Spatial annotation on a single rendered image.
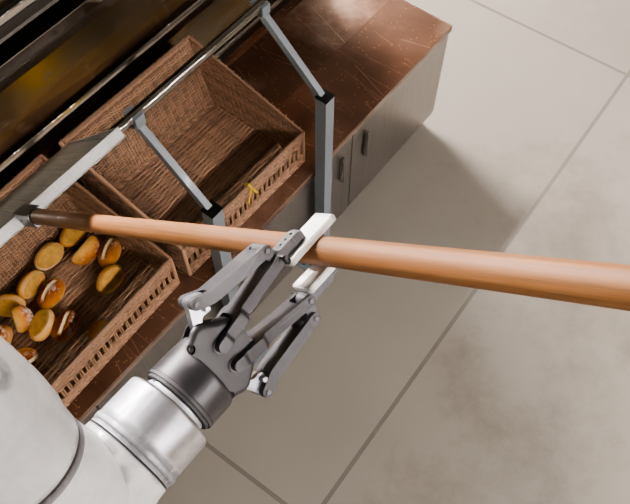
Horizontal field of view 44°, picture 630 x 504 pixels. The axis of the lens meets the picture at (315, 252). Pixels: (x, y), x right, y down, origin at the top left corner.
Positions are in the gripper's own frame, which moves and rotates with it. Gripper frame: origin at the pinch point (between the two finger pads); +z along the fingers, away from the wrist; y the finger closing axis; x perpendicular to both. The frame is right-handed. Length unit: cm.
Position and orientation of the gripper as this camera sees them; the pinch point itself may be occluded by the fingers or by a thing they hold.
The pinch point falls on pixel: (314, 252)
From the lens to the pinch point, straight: 78.1
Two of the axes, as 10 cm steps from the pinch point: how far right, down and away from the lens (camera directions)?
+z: 6.2, -6.7, 4.0
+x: 6.0, 0.7, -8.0
